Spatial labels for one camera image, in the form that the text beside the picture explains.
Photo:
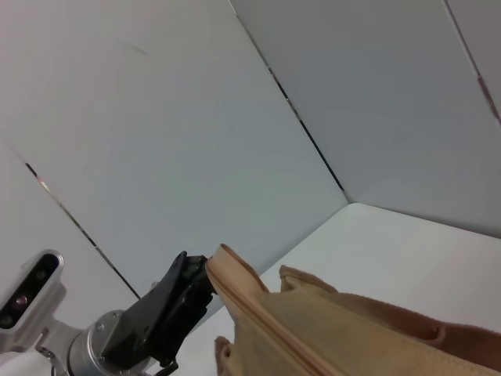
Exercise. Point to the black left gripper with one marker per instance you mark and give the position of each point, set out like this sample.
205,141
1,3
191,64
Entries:
148,313

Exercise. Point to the khaki canvas food bag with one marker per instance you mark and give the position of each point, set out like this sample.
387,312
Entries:
313,333

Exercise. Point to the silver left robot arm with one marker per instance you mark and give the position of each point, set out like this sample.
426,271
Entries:
84,352

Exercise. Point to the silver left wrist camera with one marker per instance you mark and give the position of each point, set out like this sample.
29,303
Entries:
27,293

